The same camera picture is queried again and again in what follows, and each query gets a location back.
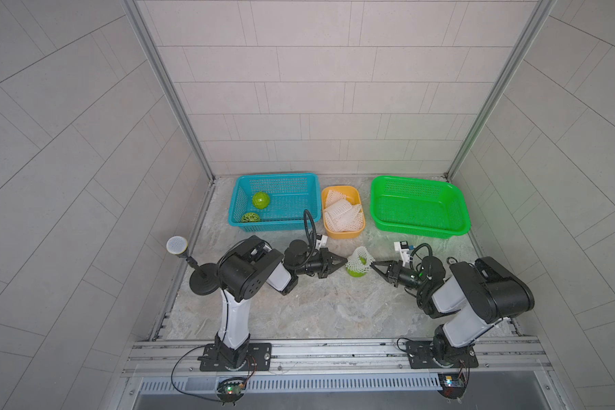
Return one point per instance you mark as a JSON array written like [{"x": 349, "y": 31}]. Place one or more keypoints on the green custard apple in basket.
[{"x": 261, "y": 200}]

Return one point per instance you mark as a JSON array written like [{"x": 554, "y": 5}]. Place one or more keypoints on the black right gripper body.
[{"x": 401, "y": 277}]

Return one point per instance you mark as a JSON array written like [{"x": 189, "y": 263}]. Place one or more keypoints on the yellow plastic tub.
[{"x": 353, "y": 196}]

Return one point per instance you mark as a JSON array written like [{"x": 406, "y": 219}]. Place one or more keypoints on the pile of foam nets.
[{"x": 341, "y": 215}]

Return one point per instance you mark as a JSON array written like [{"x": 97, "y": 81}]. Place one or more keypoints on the aluminium corner post left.
[{"x": 147, "y": 43}]

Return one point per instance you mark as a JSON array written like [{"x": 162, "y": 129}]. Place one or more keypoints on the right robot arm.
[{"x": 476, "y": 297}]

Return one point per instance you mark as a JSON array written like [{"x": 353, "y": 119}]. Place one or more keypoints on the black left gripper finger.
[
  {"x": 333, "y": 260},
  {"x": 330, "y": 269}
]

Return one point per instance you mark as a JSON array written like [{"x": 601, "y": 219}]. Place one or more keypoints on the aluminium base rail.
[{"x": 321, "y": 365}]

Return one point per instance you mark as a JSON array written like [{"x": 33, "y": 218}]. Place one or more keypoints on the right circuit board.
[{"x": 453, "y": 385}]

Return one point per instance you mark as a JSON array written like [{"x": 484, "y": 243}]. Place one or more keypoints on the left circuit board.
[{"x": 231, "y": 390}]

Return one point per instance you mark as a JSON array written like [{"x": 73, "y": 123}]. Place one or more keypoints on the circuit board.
[
  {"x": 231, "y": 390},
  {"x": 453, "y": 385}
]

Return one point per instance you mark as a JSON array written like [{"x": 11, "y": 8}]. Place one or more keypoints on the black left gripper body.
[{"x": 315, "y": 265}]

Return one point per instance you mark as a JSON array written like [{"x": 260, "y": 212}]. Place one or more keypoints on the white foam net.
[{"x": 363, "y": 252}]

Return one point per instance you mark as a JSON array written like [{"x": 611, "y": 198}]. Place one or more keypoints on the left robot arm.
[{"x": 239, "y": 276}]

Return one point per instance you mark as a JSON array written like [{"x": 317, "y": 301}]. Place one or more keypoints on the dark green netted custard apple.
[{"x": 250, "y": 217}]

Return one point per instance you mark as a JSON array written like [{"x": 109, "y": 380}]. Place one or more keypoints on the aluminium corner post right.
[{"x": 524, "y": 42}]

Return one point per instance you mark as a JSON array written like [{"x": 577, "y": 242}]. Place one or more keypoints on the teal plastic basket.
[{"x": 291, "y": 195}]

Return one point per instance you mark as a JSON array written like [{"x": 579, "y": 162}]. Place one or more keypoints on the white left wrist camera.
[{"x": 321, "y": 241}]

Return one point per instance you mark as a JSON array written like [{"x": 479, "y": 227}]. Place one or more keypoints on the aluminium corner post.
[
  {"x": 147, "y": 43},
  {"x": 524, "y": 42}
]

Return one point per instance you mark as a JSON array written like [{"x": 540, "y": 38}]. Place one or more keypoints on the green plastic basket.
[{"x": 420, "y": 207}]

